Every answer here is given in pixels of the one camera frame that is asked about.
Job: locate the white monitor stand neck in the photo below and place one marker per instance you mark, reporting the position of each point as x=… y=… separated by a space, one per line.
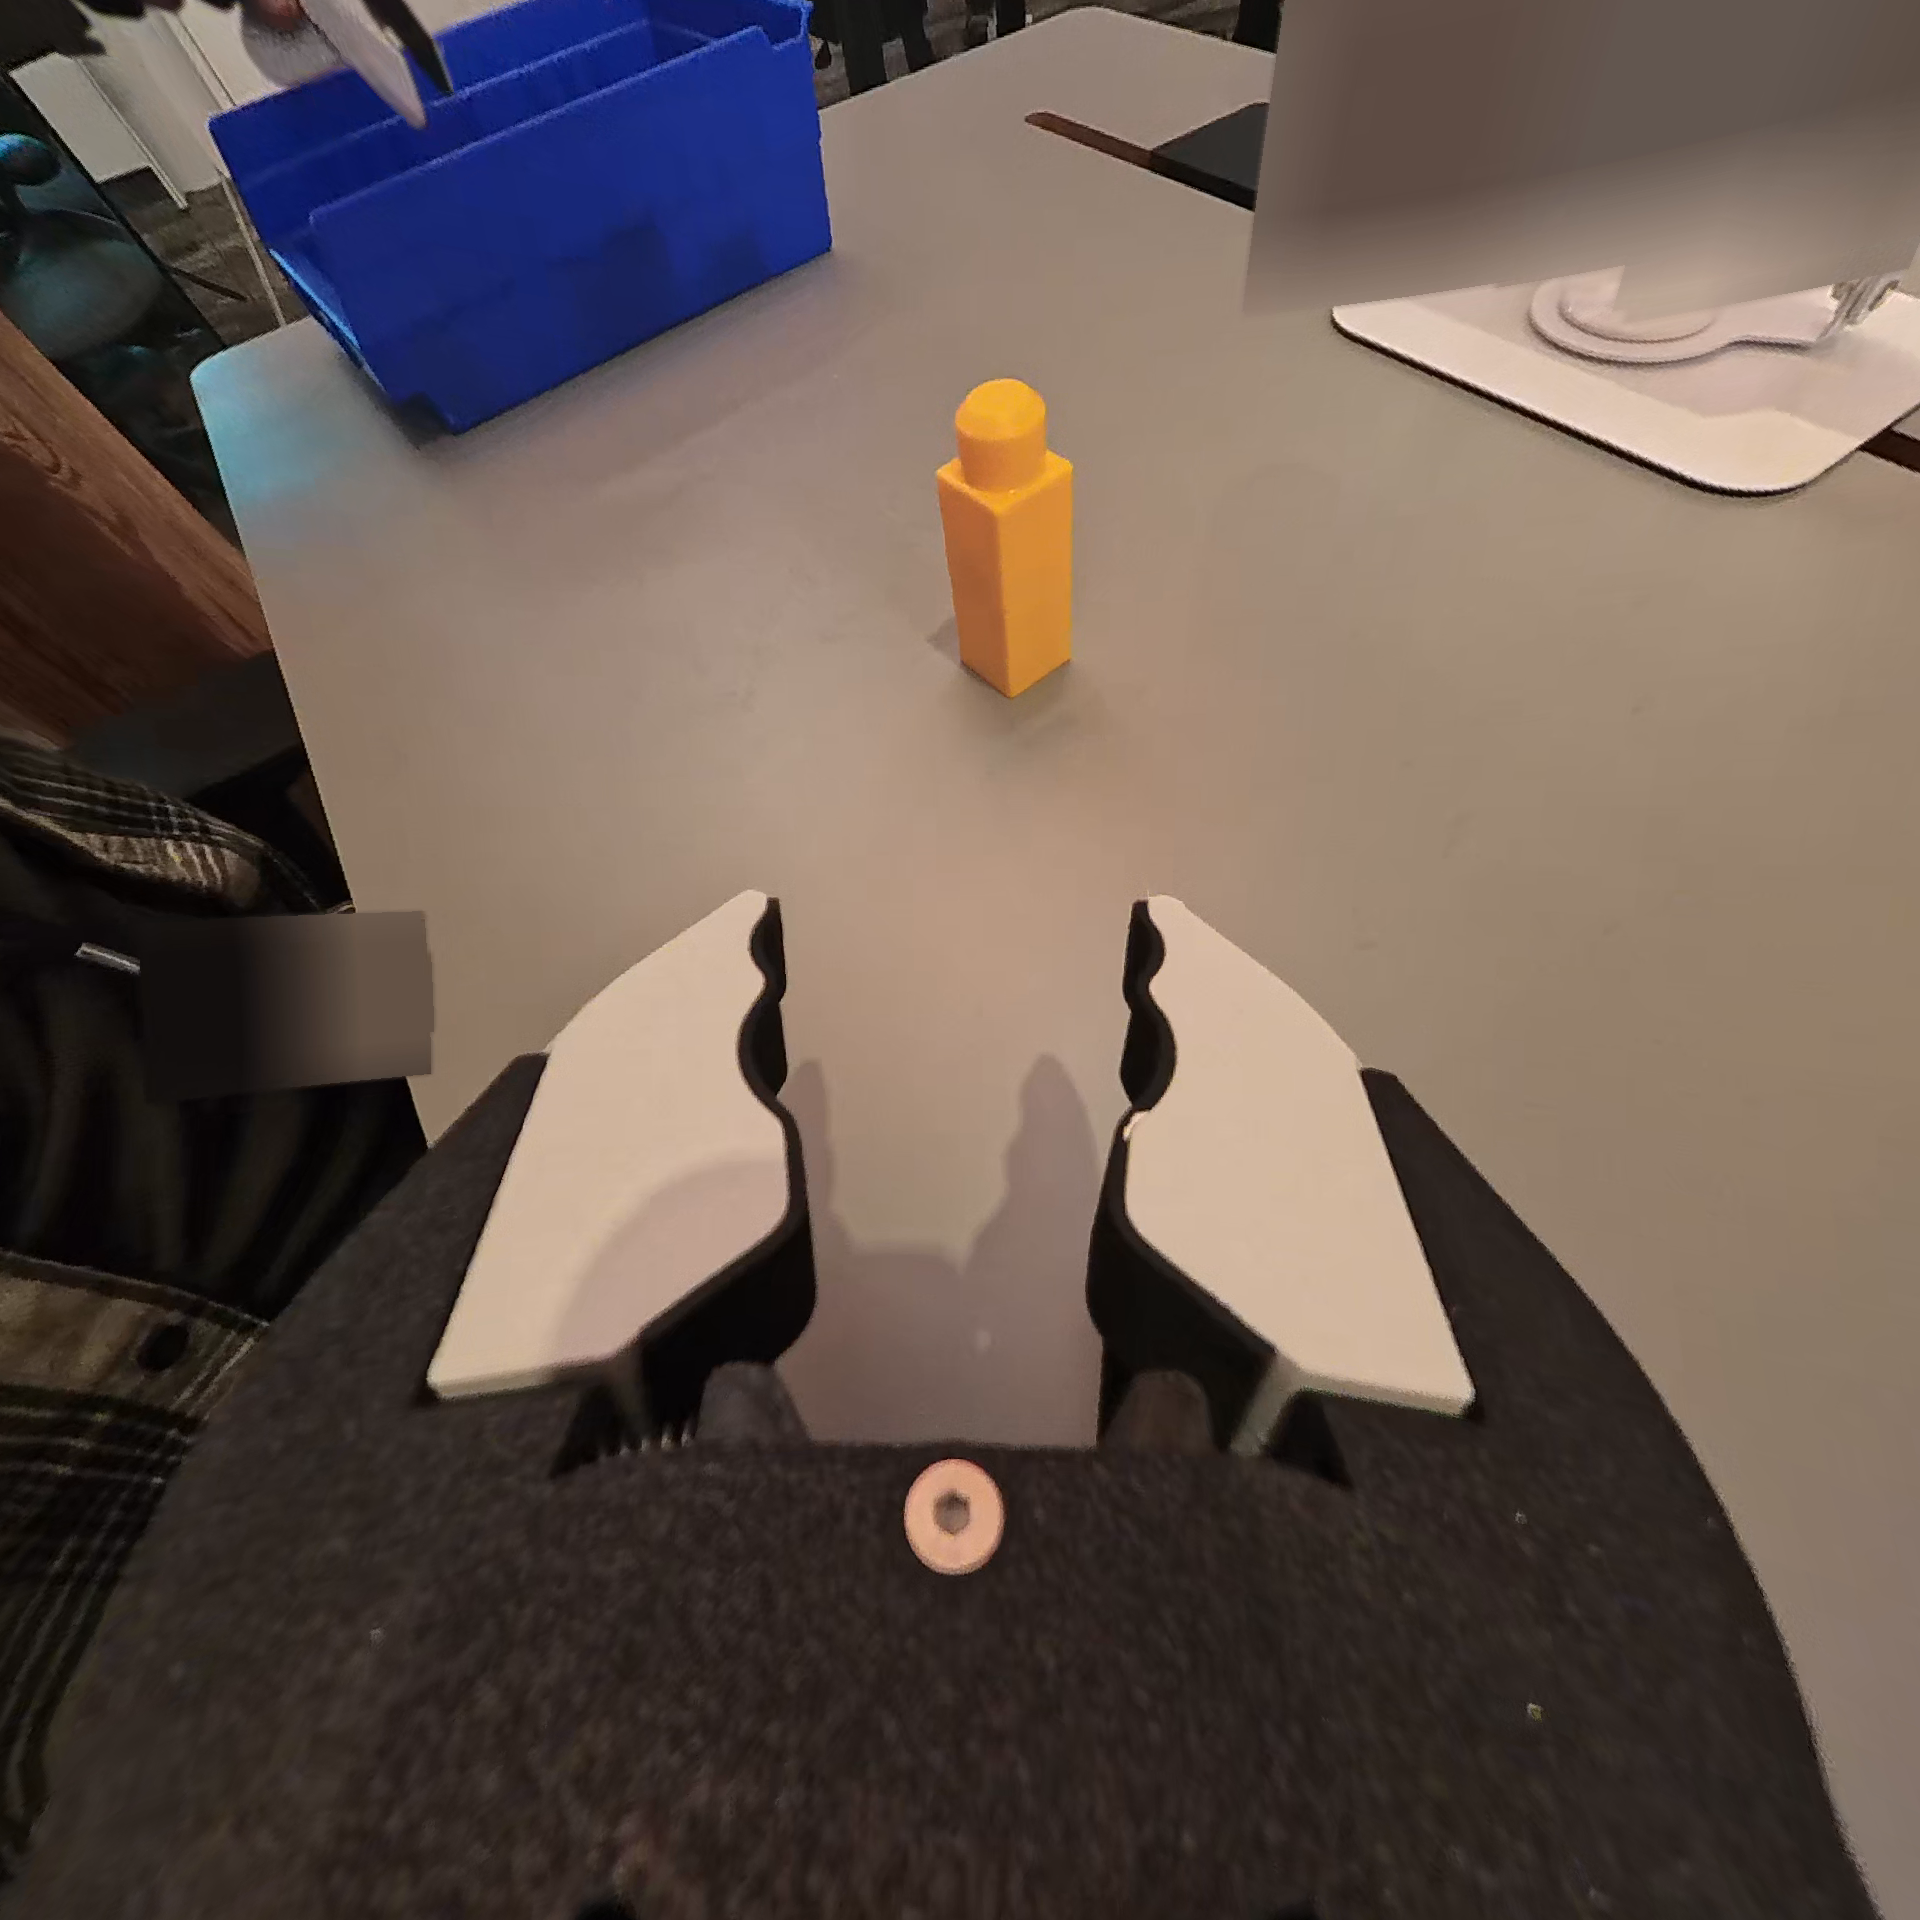
x=1665 y=308

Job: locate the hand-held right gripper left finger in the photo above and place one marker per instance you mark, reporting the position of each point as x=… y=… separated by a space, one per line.
x=630 y=1154

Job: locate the wooden cabinet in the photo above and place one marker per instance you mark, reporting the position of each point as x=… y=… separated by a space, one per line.
x=105 y=570

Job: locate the black office chair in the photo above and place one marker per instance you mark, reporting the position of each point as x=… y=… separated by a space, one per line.
x=67 y=240

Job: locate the blue plastic bin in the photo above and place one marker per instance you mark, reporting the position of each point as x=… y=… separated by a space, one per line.
x=600 y=225

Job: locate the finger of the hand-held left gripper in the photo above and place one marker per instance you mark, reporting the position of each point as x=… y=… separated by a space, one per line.
x=369 y=54

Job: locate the orange mega block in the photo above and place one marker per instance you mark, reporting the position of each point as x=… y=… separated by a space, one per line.
x=1017 y=629
x=1001 y=494

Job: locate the person's plaid shirt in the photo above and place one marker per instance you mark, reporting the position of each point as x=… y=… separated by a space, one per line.
x=105 y=1350

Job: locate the white monitor stand base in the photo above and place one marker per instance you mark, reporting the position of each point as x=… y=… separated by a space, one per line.
x=1681 y=405

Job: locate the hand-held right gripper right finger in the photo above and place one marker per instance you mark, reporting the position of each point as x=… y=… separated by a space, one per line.
x=1275 y=1201

